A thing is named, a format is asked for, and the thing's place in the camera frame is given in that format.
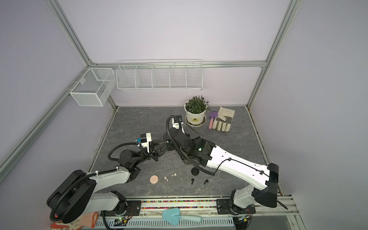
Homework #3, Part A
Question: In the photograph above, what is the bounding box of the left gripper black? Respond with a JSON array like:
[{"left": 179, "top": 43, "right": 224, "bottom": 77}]
[{"left": 133, "top": 140, "right": 166, "bottom": 166}]

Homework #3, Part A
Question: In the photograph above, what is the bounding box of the potted green plant white pot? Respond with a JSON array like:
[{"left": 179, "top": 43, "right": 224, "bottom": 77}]
[{"left": 184, "top": 96, "right": 209, "bottom": 123}]

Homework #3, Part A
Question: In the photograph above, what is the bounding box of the long white wire basket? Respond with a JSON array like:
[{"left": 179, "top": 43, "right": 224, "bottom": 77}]
[{"left": 116, "top": 59, "right": 203, "bottom": 91}]

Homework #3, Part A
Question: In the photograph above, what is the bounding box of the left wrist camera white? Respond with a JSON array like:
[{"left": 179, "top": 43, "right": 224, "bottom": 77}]
[{"left": 137, "top": 133, "right": 152, "bottom": 153}]

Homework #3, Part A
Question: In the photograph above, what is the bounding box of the white plant saucer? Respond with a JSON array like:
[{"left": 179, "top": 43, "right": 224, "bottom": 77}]
[{"left": 185, "top": 116, "right": 207, "bottom": 127}]

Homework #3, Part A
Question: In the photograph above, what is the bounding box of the orange white work glove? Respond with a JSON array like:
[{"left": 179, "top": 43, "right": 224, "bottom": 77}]
[{"left": 51, "top": 212, "right": 98, "bottom": 230}]

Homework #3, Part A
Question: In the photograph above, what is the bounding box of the teal garden trowel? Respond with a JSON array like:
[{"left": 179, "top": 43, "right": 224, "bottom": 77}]
[{"left": 162, "top": 208, "right": 202, "bottom": 226}]

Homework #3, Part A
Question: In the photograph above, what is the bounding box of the black earbud charging case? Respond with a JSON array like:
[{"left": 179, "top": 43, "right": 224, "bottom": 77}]
[{"left": 191, "top": 167, "right": 199, "bottom": 176}]

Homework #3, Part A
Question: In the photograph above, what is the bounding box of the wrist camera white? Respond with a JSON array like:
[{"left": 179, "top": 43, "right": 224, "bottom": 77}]
[
  {"left": 172, "top": 115, "right": 185, "bottom": 133},
  {"left": 137, "top": 133, "right": 152, "bottom": 153}
]

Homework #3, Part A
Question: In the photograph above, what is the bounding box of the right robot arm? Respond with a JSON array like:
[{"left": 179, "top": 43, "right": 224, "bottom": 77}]
[{"left": 164, "top": 115, "right": 280, "bottom": 215}]

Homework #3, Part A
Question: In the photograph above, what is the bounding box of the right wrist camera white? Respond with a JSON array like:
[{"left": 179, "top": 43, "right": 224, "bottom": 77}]
[{"left": 172, "top": 115, "right": 185, "bottom": 133}]

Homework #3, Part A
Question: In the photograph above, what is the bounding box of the pink earbud charging case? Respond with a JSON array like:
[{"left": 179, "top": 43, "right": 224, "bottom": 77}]
[{"left": 149, "top": 175, "right": 159, "bottom": 185}]

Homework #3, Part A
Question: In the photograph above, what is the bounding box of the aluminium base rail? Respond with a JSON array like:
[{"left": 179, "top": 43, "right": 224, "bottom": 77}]
[{"left": 58, "top": 196, "right": 300, "bottom": 217}]

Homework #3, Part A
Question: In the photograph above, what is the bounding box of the purple pink garden trowel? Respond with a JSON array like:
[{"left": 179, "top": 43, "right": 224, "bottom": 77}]
[{"left": 208, "top": 111, "right": 218, "bottom": 130}]

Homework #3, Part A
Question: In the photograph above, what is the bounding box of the white mesh box basket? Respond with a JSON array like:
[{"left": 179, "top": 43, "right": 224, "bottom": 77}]
[{"left": 70, "top": 68, "right": 117, "bottom": 107}]

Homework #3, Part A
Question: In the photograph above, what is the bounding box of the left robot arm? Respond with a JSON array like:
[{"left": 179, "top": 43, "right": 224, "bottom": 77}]
[{"left": 47, "top": 139, "right": 171, "bottom": 223}]

